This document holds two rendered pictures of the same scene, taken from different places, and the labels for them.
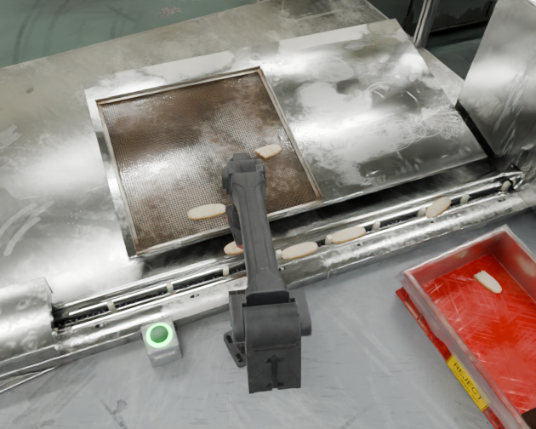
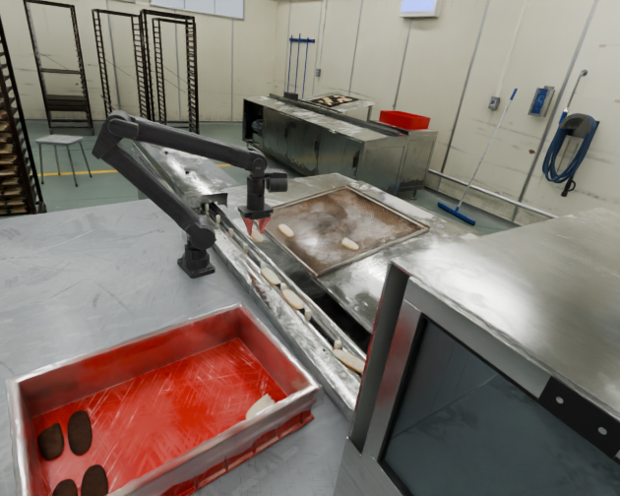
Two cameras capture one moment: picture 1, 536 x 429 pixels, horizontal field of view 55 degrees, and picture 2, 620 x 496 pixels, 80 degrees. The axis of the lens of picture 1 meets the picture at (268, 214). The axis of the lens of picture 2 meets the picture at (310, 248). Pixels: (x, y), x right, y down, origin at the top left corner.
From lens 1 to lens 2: 1.35 m
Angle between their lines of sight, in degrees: 62
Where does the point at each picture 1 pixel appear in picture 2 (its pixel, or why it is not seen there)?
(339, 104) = not seen: hidden behind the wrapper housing
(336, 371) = (166, 300)
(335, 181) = (340, 280)
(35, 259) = not seen: hidden behind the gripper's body
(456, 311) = (220, 376)
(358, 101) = not seen: hidden behind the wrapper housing
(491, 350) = (170, 402)
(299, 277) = (242, 273)
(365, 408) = (132, 313)
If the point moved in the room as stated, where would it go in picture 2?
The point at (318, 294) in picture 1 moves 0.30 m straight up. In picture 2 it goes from (235, 293) to (236, 201)
